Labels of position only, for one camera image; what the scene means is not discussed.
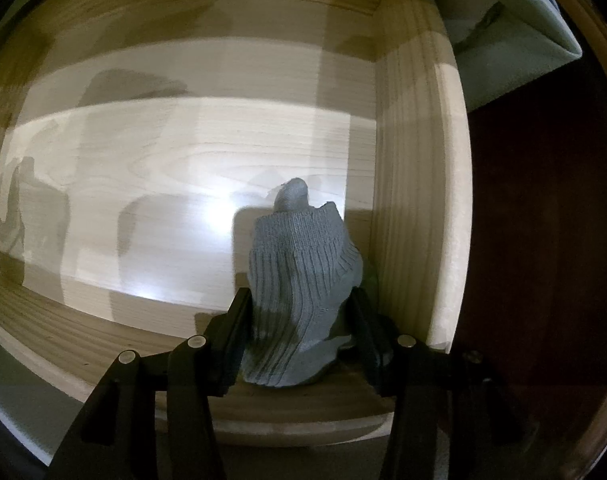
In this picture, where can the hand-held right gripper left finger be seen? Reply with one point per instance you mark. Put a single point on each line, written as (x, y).
(233, 340)

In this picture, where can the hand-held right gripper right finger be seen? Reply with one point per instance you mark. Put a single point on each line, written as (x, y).
(371, 345)

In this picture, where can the grey ribbed sock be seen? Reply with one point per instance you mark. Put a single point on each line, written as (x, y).
(298, 285)

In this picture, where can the grey upholstered nightstand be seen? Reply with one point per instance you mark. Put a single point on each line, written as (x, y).
(498, 60)

